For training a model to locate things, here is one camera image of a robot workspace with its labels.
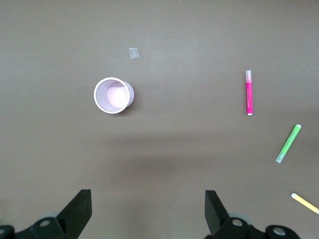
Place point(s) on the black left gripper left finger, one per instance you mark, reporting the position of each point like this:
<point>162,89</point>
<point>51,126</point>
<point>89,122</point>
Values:
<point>74,216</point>

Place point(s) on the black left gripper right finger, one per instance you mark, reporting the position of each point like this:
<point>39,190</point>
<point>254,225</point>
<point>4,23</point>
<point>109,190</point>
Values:
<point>218,219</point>

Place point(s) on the pink highlighter marker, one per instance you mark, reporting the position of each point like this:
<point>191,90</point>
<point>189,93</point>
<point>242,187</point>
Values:
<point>249,97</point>

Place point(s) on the yellow highlighter marker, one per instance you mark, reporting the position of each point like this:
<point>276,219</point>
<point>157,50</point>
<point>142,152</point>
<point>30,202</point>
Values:
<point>305,203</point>

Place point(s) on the green highlighter marker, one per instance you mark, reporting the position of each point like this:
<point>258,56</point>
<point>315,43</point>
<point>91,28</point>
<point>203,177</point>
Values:
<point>289,143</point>

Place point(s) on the pink translucent plastic cup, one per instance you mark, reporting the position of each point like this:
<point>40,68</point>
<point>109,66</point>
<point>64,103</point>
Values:
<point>113,95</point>

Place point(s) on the small clear tape piece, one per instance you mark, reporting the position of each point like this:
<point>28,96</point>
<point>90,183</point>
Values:
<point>133,53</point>

